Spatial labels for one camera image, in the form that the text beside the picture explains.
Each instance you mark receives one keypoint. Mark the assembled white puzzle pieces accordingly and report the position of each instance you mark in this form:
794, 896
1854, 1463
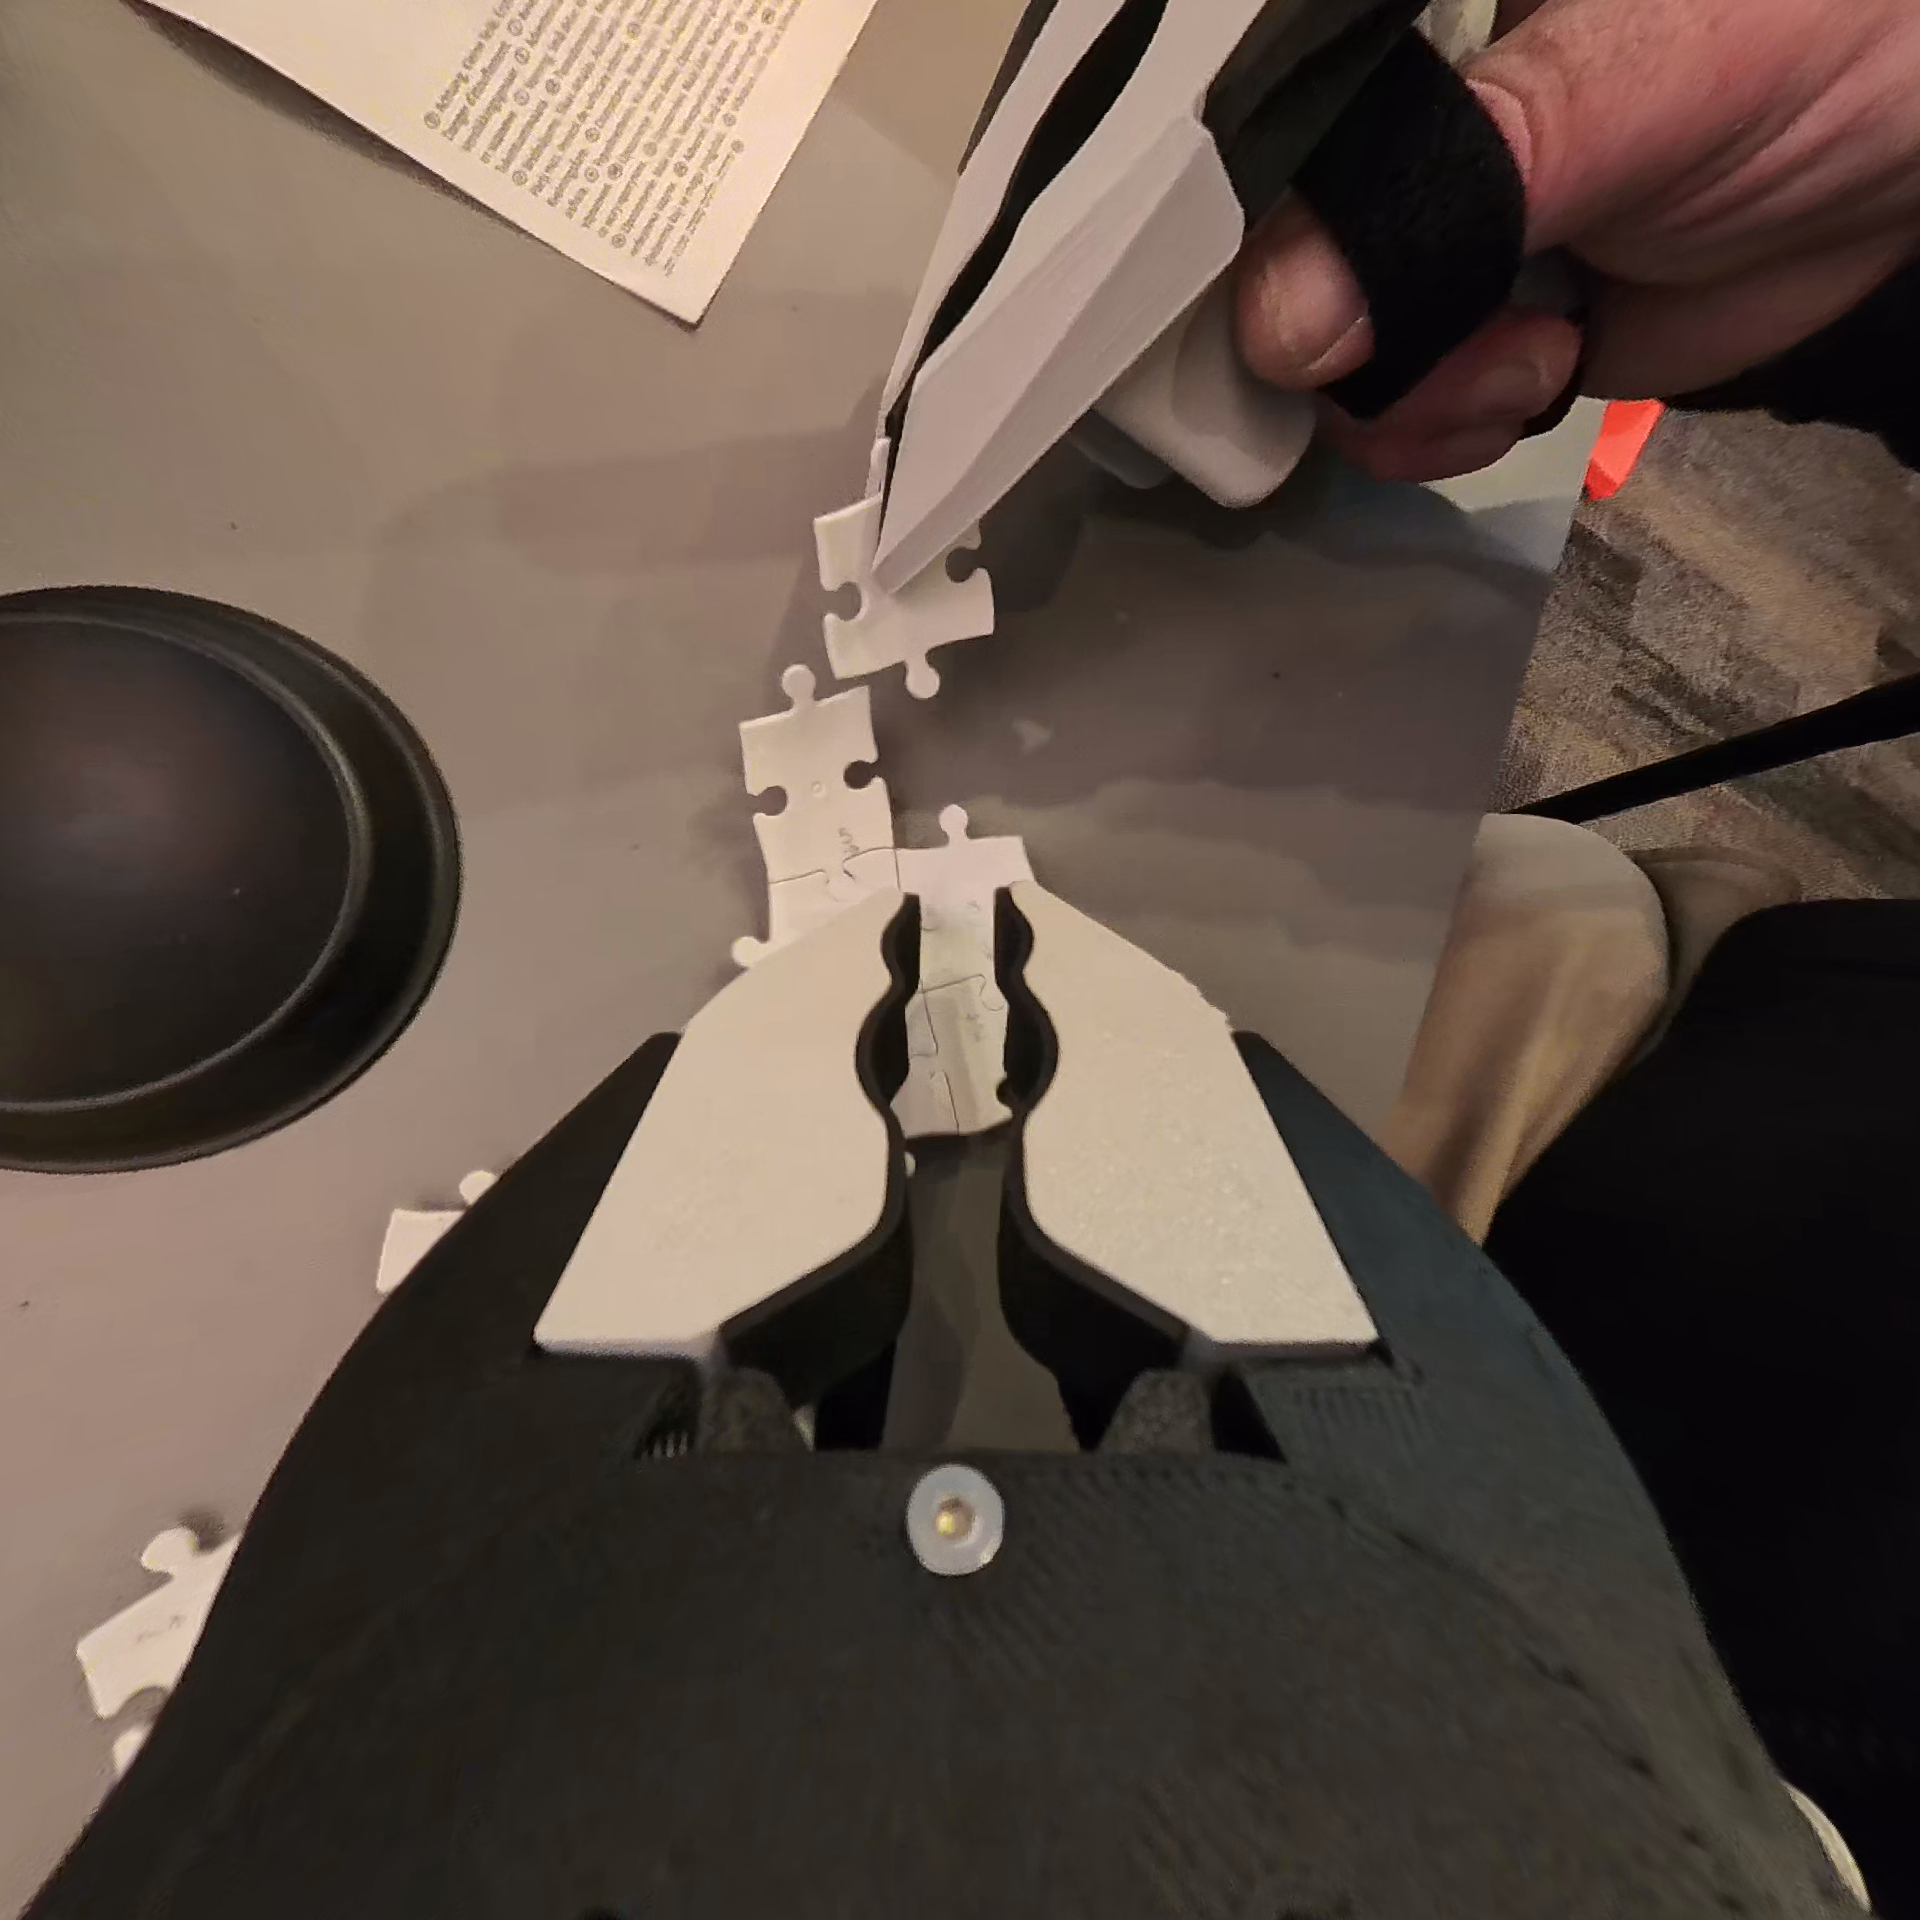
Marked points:
819, 839

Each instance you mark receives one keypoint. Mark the black round bowl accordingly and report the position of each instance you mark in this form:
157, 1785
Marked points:
180, 870

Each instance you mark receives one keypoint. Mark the white puzzle piece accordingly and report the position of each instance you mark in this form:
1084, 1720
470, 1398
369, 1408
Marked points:
901, 615
149, 1635
428, 1230

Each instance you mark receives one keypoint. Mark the person's beige trouser leg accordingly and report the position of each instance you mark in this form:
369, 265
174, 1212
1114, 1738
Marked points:
1546, 991

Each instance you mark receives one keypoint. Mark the orange object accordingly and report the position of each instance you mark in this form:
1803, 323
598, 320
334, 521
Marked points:
1621, 442

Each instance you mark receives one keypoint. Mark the person's right hand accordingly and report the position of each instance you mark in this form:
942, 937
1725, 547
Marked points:
1664, 136

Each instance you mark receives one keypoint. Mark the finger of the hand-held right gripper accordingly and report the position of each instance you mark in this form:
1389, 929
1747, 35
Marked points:
1096, 283
996, 136

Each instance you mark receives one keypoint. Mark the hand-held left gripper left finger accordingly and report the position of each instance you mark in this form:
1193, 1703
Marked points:
720, 1154

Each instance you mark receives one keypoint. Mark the black bar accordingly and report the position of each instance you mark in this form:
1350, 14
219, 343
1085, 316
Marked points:
1755, 744

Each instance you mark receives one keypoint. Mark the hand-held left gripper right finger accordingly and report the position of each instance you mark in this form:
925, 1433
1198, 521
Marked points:
1184, 1170

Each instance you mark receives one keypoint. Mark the printed paper sheet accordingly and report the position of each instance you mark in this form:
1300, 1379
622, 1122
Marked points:
598, 89

